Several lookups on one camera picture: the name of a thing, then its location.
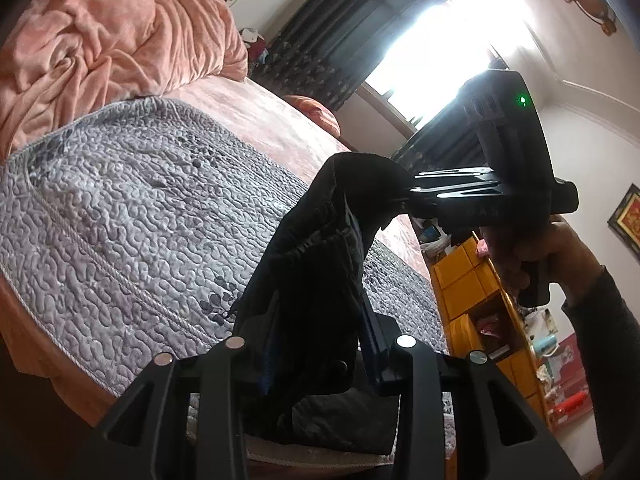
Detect window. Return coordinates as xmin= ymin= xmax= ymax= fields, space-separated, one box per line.
xmin=360 ymin=0 xmax=516 ymax=126

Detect framed wall picture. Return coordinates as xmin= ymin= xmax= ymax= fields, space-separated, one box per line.
xmin=607 ymin=197 xmax=640 ymax=264

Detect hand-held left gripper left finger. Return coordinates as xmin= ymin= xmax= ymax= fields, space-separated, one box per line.
xmin=92 ymin=337 xmax=268 ymax=480

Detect yellow wooden cabinet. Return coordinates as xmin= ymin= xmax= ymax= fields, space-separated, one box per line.
xmin=430 ymin=235 xmax=566 ymax=431

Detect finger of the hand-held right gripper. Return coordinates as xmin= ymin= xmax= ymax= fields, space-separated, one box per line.
xmin=394 ymin=182 xmax=497 ymax=217
xmin=412 ymin=166 xmax=496 ymax=184

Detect orange pillow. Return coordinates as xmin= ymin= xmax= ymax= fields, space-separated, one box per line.
xmin=284 ymin=94 xmax=342 ymax=137

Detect black quilted pants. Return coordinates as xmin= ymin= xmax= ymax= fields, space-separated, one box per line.
xmin=232 ymin=152 xmax=416 ymax=457

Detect ceiling lamp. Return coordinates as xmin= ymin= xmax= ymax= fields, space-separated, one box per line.
xmin=560 ymin=0 xmax=619 ymax=37

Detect grey quilted bedspread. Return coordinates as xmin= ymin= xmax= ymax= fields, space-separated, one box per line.
xmin=0 ymin=96 xmax=451 ymax=461

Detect white plastic bag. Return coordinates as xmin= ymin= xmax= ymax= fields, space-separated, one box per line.
xmin=421 ymin=227 xmax=454 ymax=259

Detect light blue kettle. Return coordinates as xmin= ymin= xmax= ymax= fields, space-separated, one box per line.
xmin=532 ymin=337 xmax=562 ymax=359

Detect person's right hand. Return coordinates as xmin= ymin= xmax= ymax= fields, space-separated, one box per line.
xmin=480 ymin=214 xmax=603 ymax=305

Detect person's right forearm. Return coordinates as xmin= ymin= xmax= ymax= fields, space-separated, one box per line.
xmin=561 ymin=265 xmax=640 ymax=480

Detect dark patterned curtain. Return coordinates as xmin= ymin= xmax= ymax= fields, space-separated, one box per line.
xmin=392 ymin=110 xmax=488 ymax=176
xmin=247 ymin=0 xmax=448 ymax=111

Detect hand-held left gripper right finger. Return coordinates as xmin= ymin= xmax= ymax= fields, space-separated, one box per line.
xmin=360 ymin=310 xmax=583 ymax=480

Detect pink fleece blanket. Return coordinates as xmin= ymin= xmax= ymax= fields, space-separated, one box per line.
xmin=0 ymin=0 xmax=249 ymax=161

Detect red bag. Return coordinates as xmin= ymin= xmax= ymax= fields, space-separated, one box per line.
xmin=242 ymin=27 xmax=272 ymax=62

